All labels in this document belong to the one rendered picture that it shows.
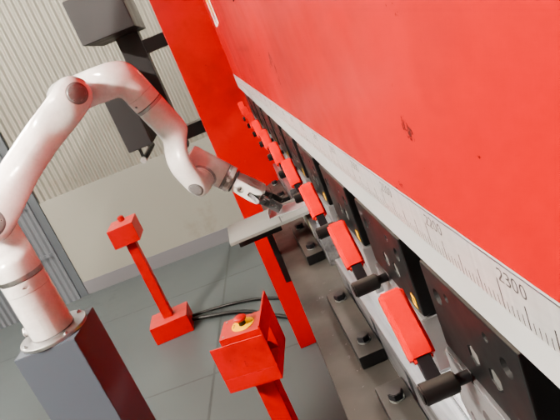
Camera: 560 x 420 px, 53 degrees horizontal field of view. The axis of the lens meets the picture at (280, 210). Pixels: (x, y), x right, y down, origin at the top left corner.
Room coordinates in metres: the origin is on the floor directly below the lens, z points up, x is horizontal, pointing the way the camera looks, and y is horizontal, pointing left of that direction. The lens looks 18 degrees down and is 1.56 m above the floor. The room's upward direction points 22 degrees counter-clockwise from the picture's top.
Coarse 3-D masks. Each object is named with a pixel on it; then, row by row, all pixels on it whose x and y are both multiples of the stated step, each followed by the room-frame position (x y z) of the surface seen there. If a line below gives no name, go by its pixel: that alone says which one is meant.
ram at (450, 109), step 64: (256, 0) 0.83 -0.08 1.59; (320, 0) 0.45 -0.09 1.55; (384, 0) 0.31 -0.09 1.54; (448, 0) 0.23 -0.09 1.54; (512, 0) 0.18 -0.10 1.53; (256, 64) 1.22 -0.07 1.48; (320, 64) 0.54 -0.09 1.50; (384, 64) 0.34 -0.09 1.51; (448, 64) 0.25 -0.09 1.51; (512, 64) 0.19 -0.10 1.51; (320, 128) 0.68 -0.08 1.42; (384, 128) 0.39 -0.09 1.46; (448, 128) 0.27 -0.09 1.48; (512, 128) 0.21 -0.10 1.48; (448, 192) 0.30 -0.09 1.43; (512, 192) 0.22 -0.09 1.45; (512, 256) 0.24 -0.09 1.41; (512, 320) 0.26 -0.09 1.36
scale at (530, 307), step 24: (288, 120) 1.00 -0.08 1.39; (312, 144) 0.80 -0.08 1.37; (360, 168) 0.52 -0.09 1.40; (384, 192) 0.45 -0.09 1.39; (408, 216) 0.40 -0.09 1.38; (432, 240) 0.36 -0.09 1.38; (456, 240) 0.31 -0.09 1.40; (456, 264) 0.32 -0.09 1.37; (480, 264) 0.28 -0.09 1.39; (504, 288) 0.26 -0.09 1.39; (528, 288) 0.23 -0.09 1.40; (528, 312) 0.24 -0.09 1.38; (552, 312) 0.21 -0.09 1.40; (552, 336) 0.22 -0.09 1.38
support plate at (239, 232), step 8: (288, 200) 1.80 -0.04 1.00; (304, 208) 1.66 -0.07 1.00; (256, 216) 1.77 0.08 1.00; (264, 216) 1.74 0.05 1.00; (280, 216) 1.68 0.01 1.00; (288, 216) 1.65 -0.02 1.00; (296, 216) 1.62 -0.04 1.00; (232, 224) 1.79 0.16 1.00; (240, 224) 1.76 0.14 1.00; (248, 224) 1.72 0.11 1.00; (256, 224) 1.69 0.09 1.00; (264, 224) 1.66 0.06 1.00; (272, 224) 1.63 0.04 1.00; (280, 224) 1.62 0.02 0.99; (232, 232) 1.71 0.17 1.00; (240, 232) 1.68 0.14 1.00; (248, 232) 1.65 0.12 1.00; (256, 232) 1.62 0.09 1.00; (232, 240) 1.64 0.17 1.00; (240, 240) 1.62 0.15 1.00
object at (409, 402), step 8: (384, 384) 0.85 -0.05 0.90; (392, 384) 0.84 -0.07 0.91; (400, 384) 0.84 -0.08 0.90; (376, 392) 0.85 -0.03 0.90; (384, 392) 0.83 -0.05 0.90; (408, 392) 0.81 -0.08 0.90; (384, 400) 0.81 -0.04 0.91; (408, 400) 0.79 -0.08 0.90; (416, 400) 0.79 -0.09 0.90; (384, 408) 0.80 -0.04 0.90; (392, 408) 0.79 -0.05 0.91; (400, 408) 0.78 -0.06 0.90; (408, 408) 0.77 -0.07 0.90; (416, 408) 0.77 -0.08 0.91; (392, 416) 0.77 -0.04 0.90; (400, 416) 0.76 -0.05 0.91; (408, 416) 0.76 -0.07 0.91; (416, 416) 0.75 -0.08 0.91; (424, 416) 0.74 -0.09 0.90
